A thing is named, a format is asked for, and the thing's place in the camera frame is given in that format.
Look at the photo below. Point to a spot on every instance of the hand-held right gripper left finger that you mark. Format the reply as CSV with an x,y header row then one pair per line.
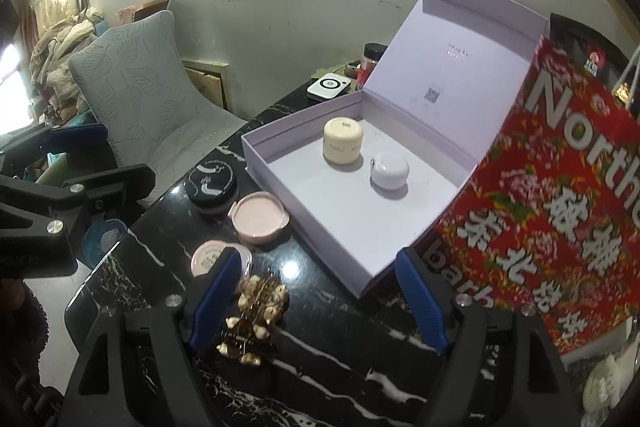
x,y
216,297

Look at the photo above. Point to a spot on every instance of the red floral bag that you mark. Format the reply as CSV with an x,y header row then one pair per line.
x,y
540,187

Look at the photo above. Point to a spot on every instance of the gold flower hair clip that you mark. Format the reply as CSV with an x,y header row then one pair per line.
x,y
262,299
245,342

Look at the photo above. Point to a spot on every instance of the wooden board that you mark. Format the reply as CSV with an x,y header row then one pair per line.
x,y
207,87

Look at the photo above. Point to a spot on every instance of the gold framed picture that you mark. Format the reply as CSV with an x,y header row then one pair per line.
x,y
625,2

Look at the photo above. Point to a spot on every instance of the grey leaf-pattern chair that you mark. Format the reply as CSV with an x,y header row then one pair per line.
x,y
145,82

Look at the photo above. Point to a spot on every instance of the cream round jar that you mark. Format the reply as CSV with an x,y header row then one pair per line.
x,y
342,142

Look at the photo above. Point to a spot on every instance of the lavender gift box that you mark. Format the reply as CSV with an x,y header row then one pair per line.
x,y
350,227

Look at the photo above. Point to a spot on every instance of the blue basin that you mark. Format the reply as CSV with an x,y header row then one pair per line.
x,y
105,242

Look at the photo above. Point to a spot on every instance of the cardboard box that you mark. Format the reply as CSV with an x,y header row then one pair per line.
x,y
142,9

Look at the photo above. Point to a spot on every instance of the black cushion compact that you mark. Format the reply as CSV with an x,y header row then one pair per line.
x,y
210,189

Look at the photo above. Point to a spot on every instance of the small brown object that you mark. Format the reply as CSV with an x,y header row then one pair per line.
x,y
352,69

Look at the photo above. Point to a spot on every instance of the white square device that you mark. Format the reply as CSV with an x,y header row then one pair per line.
x,y
327,89

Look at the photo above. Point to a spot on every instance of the pale green figurine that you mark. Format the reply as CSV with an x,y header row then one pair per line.
x,y
607,387

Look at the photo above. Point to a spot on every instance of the white round jar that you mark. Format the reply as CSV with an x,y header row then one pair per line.
x,y
390,172

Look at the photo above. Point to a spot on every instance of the pink blush pot clear lid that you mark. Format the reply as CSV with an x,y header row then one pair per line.
x,y
205,259

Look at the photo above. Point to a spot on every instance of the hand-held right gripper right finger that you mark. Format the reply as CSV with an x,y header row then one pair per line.
x,y
420,302

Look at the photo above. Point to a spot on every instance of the green leaf-shaped coaster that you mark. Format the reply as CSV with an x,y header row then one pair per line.
x,y
330,71

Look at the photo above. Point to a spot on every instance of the red jar black lid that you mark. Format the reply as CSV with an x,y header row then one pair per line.
x,y
371,64

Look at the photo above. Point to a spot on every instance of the pile of clothes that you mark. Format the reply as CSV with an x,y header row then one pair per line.
x,y
60,47

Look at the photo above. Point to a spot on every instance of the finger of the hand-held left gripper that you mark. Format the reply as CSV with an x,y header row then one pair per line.
x,y
80,138
115,182

